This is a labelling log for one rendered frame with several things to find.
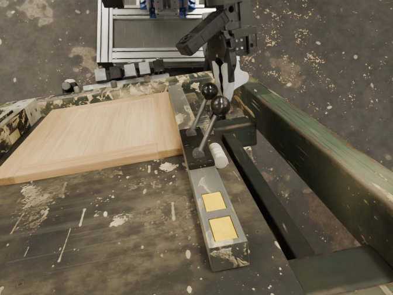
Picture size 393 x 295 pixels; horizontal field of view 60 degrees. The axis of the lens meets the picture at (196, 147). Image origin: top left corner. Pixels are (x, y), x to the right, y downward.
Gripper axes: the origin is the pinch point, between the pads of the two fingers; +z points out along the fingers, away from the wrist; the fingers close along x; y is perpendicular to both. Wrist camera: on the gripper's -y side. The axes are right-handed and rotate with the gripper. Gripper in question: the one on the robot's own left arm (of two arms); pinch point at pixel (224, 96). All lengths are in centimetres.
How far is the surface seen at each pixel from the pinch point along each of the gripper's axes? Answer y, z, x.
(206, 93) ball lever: -4.5, -1.9, -0.2
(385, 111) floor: 166, 63, 76
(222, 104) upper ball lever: -7.7, -2.5, -11.9
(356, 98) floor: 153, 53, 88
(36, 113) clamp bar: -37, 9, 69
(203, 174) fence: -14.3, 8.2, -14.3
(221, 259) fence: -22.0, 10.3, -32.5
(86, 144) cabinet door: -28.3, 10.5, 24.9
